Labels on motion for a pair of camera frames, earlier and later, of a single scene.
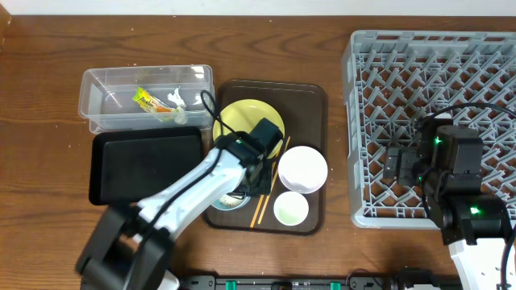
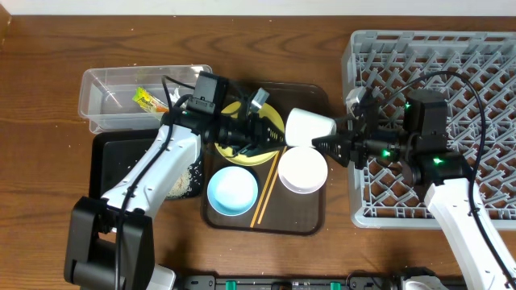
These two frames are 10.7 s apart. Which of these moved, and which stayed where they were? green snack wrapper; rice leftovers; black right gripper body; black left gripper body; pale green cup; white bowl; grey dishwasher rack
Moved: black left gripper body; black right gripper body; pale green cup; rice leftovers
Stayed: green snack wrapper; white bowl; grey dishwasher rack
